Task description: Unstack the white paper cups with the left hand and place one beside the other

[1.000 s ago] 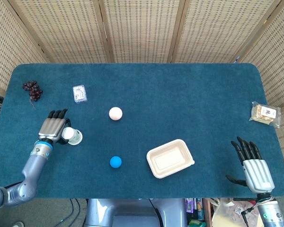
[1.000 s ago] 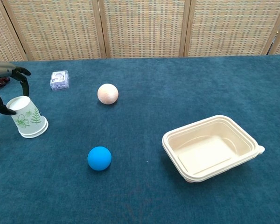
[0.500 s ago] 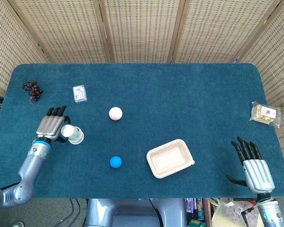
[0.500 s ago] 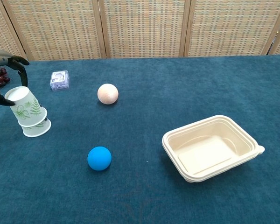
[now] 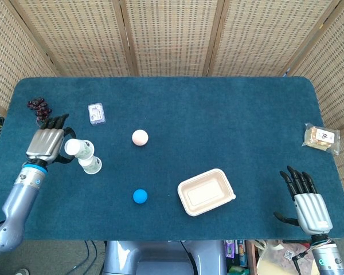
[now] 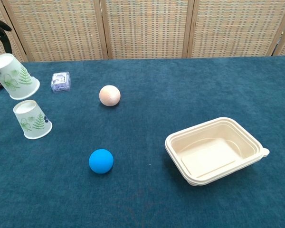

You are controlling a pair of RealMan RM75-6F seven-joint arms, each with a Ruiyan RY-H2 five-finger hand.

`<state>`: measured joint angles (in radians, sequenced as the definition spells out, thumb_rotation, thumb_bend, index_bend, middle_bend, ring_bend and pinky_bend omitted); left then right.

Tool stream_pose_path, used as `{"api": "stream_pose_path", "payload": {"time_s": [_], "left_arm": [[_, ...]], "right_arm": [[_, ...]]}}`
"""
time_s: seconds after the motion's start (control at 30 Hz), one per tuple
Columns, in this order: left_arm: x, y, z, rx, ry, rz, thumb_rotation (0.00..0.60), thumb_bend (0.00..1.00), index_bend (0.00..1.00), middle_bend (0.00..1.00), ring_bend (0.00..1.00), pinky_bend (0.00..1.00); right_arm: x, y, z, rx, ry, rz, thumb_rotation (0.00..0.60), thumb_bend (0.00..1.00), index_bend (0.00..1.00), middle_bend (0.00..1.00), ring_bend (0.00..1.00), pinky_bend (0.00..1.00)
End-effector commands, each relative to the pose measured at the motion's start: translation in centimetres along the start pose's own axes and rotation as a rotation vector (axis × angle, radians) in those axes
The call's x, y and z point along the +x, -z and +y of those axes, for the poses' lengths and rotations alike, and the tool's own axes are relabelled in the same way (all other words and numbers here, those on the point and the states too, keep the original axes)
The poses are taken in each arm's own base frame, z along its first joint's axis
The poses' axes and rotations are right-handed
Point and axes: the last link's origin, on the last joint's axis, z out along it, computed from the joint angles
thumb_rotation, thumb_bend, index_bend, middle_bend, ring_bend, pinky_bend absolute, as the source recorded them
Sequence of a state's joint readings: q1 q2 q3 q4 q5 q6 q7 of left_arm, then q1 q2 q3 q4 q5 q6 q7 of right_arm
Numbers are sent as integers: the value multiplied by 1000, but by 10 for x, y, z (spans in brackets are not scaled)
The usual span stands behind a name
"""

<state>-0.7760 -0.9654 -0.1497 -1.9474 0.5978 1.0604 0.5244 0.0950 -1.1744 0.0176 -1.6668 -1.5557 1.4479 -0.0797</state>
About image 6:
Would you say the white leaf print paper cup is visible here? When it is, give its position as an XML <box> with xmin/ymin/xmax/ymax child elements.
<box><xmin>0</xmin><ymin>53</ymin><xmax>41</xmax><ymax>100</ymax></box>
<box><xmin>12</xmin><ymin>99</ymin><xmax>53</xmax><ymax>140</ymax></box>

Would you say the clear plastic pin box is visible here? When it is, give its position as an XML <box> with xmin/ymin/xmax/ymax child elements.
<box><xmin>50</xmin><ymin>71</ymin><xmax>71</xmax><ymax>93</ymax></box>

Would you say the beige wooden ball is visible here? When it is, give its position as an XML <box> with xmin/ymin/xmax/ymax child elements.
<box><xmin>99</xmin><ymin>85</ymin><xmax>122</xmax><ymax>107</ymax></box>

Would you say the blue ball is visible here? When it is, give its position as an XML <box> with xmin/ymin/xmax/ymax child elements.
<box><xmin>88</xmin><ymin>149</ymin><xmax>114</xmax><ymax>174</ymax></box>

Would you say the teal blue tablecloth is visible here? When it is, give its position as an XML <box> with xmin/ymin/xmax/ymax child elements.
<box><xmin>0</xmin><ymin>55</ymin><xmax>285</xmax><ymax>228</ymax></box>

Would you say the beige plastic food container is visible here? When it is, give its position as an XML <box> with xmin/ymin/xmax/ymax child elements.
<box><xmin>165</xmin><ymin>146</ymin><xmax>269</xmax><ymax>187</ymax></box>
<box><xmin>164</xmin><ymin>116</ymin><xmax>270</xmax><ymax>183</ymax></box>

